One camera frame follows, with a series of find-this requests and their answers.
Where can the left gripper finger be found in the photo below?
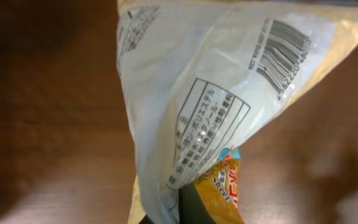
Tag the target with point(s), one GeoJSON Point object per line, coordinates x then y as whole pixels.
{"type": "Point", "coordinates": [173, 206]}

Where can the yellow white wipes bag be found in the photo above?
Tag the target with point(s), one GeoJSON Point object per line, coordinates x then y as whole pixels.
{"type": "Point", "coordinates": [201, 77]}

